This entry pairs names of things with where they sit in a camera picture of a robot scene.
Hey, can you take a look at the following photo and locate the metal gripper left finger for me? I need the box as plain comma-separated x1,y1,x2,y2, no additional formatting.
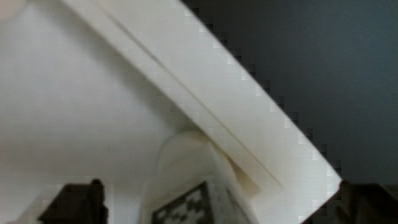
37,179,108,224

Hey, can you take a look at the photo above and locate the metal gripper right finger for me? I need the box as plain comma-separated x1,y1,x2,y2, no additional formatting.
300,181,398,224

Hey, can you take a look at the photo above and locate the white leg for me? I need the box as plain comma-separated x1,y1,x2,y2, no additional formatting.
138,131,259,224

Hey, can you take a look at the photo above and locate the white square tabletop part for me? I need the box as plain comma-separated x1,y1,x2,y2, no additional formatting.
0,0,344,224

